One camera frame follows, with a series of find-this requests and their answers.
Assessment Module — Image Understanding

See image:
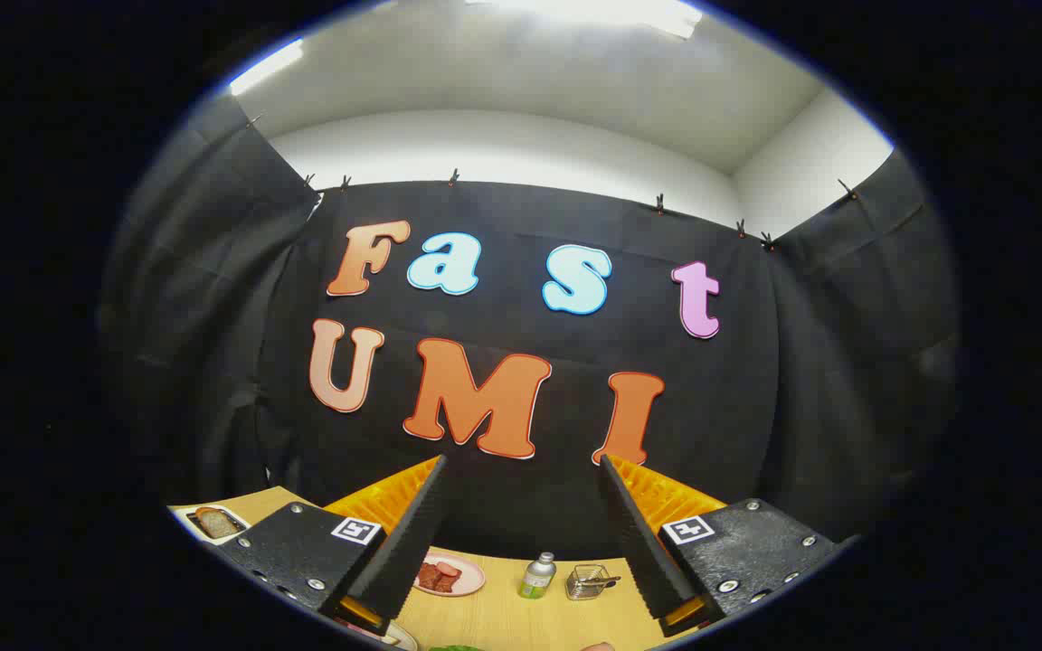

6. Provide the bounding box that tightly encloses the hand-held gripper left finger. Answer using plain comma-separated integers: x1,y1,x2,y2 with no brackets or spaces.
216,455,448,637

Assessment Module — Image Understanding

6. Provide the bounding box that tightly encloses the round white plate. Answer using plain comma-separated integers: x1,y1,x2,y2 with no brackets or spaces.
336,617,420,651

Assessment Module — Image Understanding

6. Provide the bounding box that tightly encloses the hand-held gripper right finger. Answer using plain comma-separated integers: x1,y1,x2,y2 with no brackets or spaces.
597,455,852,638

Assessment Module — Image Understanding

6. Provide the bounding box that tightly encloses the toasted bread slice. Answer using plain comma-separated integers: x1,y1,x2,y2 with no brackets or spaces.
194,507,242,539

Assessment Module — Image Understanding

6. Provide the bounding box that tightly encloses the white toaster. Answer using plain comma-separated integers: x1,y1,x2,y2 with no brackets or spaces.
168,503,252,547

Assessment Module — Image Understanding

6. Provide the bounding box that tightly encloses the pink plate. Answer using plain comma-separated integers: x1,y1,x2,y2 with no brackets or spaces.
412,552,486,598

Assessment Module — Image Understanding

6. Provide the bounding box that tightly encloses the green label metal bottle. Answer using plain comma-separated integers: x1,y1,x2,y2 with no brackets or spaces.
518,552,558,600

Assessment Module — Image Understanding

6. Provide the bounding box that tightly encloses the ceiling light panel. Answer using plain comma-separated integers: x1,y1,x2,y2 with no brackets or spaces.
467,0,705,39

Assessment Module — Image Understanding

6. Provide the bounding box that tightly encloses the row of black cloth clips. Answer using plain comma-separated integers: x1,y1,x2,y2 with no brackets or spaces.
245,113,861,254

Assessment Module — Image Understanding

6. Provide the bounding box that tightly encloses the wire mesh basket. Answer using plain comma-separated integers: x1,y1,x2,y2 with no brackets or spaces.
565,564,617,601

